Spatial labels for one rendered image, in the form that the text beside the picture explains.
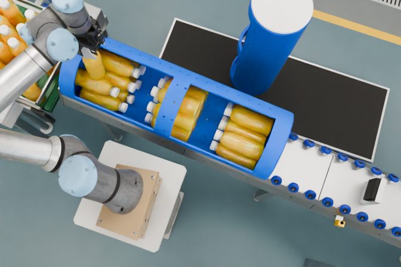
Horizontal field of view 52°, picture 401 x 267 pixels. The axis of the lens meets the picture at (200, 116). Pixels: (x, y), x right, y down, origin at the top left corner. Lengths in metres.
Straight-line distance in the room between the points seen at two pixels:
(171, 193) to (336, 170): 0.74
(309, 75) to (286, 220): 0.95
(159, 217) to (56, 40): 0.75
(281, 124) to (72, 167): 0.73
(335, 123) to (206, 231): 1.07
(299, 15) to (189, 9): 1.29
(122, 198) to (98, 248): 1.40
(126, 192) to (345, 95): 1.85
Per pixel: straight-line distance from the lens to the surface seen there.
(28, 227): 2.83
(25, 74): 1.08
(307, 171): 1.83
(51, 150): 1.35
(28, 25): 1.21
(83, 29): 1.28
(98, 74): 1.61
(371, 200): 1.77
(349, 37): 3.18
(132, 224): 1.36
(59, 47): 1.06
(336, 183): 1.86
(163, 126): 1.54
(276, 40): 1.92
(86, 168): 1.25
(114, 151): 1.56
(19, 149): 1.31
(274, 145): 1.49
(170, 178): 1.52
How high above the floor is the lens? 2.66
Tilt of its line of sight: 75 degrees down
